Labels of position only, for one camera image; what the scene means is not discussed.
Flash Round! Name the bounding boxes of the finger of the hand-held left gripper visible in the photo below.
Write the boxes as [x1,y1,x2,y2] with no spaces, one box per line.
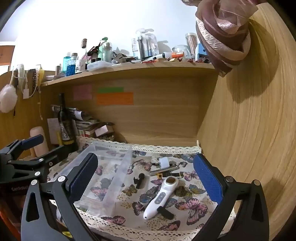
[20,134,45,151]
[23,144,78,168]

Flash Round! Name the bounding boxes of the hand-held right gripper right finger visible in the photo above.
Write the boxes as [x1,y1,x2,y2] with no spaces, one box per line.
[192,153,270,241]

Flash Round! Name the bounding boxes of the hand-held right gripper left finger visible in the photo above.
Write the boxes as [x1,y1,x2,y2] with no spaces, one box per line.
[21,152,99,241]

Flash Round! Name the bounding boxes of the clear plastic storage bin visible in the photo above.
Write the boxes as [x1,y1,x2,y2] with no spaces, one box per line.
[47,141,133,209]

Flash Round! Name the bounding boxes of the silver metal pen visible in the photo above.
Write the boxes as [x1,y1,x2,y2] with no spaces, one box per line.
[150,165,177,176]

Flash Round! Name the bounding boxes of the white handheld facial massager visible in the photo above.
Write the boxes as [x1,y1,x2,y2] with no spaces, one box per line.
[143,176,179,220]

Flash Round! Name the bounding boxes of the small black clip microphone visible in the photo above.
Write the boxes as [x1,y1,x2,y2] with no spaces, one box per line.
[134,173,146,189]

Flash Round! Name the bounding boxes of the cream cylinder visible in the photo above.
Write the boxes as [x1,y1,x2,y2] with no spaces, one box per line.
[30,126,48,158]

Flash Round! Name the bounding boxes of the white handwritten paper note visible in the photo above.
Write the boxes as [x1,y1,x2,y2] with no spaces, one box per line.
[47,118,61,144]

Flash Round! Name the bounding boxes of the dark wine bottle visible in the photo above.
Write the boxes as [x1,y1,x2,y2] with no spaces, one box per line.
[57,93,78,146]

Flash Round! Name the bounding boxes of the black and yellow stick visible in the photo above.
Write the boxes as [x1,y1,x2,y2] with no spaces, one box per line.
[157,173,183,180]

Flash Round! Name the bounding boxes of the stack of books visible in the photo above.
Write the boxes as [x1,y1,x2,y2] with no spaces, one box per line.
[74,118,115,139]

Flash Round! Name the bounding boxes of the butterfly print lace tablecloth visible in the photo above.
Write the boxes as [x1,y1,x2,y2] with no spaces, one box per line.
[47,136,236,241]

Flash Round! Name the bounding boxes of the rolled printed papers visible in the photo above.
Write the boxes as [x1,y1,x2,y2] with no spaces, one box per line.
[51,104,89,121]

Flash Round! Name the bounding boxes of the white fluffy puff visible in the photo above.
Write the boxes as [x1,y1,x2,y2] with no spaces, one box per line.
[0,85,18,113]

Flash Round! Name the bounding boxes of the pink and white notepad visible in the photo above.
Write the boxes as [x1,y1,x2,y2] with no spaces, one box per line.
[95,125,109,136]

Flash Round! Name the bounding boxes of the hanging lace ribbons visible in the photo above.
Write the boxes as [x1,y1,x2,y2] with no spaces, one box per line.
[9,64,44,96]

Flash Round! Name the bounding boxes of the pink sticky note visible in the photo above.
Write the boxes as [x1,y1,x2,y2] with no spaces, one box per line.
[73,85,93,100]

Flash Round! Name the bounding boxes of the orange sticky note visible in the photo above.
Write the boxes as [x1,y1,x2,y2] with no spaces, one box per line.
[96,92,134,106]

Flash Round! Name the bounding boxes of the blue liquid bottle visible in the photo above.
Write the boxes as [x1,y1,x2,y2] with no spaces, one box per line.
[66,53,75,76]

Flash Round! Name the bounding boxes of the green sticky note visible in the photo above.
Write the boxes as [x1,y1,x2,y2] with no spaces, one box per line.
[97,87,125,93]

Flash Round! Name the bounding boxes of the white printed cup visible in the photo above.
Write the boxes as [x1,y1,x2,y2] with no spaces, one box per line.
[76,59,87,73]

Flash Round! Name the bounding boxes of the white plastic tray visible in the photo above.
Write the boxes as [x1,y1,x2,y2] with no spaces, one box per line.
[87,61,112,71]

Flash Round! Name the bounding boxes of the green pump bottle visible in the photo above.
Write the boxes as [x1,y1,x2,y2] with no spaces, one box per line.
[98,37,112,63]

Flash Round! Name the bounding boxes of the wooden shelf board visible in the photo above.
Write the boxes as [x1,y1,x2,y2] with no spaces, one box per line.
[40,61,219,87]

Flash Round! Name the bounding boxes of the blue box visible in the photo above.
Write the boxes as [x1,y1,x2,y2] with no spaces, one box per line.
[195,44,208,62]

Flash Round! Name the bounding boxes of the white and orange tube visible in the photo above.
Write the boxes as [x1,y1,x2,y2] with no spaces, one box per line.
[153,51,185,61]

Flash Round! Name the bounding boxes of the short glass jar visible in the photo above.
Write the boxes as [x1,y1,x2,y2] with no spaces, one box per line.
[171,45,191,59]

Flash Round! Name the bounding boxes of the tall jar of sticks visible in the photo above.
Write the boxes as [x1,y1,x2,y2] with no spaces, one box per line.
[185,33,199,58]

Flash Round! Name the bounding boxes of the pink brown scarf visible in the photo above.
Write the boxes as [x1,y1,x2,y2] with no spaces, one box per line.
[180,0,259,78]

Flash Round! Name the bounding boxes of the clear plastic package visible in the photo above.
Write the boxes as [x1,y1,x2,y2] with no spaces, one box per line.
[132,28,160,59]

